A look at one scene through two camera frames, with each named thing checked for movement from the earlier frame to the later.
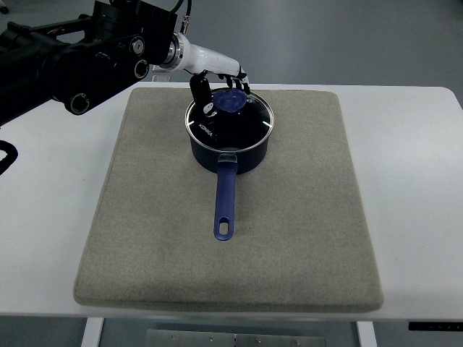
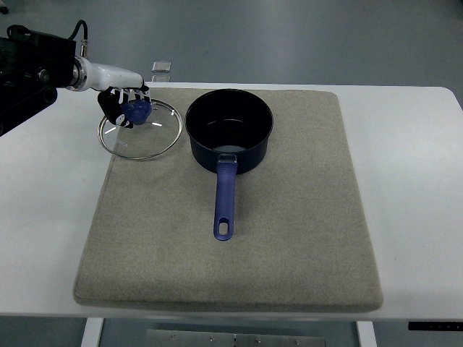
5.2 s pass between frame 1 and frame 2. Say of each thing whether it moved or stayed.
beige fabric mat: stayed
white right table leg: stayed
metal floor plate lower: stayed
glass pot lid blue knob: moved
